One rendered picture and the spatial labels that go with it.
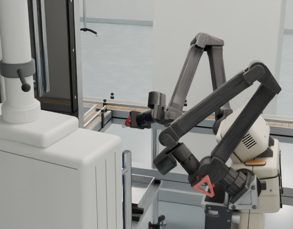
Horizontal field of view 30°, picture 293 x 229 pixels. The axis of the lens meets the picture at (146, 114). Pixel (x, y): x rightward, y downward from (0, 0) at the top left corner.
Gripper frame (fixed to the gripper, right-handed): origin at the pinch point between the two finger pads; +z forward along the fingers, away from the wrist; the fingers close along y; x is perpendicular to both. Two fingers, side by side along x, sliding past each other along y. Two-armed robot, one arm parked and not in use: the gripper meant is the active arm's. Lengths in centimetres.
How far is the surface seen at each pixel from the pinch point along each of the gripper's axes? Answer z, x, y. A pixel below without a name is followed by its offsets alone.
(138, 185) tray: 18.3, 24.0, -19.1
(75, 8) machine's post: 10, -51, 21
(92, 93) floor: 357, -126, -209
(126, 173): -66, 32, 49
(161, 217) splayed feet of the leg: 110, 34, -109
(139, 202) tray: 3.1, 33.3, -7.9
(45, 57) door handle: -9.3, -18.2, 45.1
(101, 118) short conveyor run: 79, -22, -38
